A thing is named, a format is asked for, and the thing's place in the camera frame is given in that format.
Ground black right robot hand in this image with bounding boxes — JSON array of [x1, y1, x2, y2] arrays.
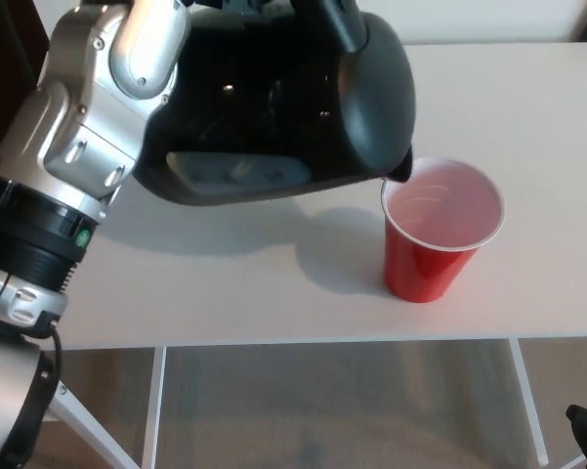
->
[[565, 358, 587, 469]]

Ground black electric kettle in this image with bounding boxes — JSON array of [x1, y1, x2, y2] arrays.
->
[[131, 0, 416, 207]]

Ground red plastic cup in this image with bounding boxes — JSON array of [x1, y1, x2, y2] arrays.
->
[[379, 156, 506, 304]]

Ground white cabinet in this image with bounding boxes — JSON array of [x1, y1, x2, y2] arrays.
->
[[398, 0, 587, 46]]

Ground dark brown wooden panel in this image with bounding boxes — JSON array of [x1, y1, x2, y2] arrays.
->
[[0, 0, 82, 170]]

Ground white metal-frame table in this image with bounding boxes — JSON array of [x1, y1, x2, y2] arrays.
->
[[0, 41, 587, 469]]

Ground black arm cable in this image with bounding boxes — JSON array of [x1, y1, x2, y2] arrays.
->
[[37, 320, 65, 392]]

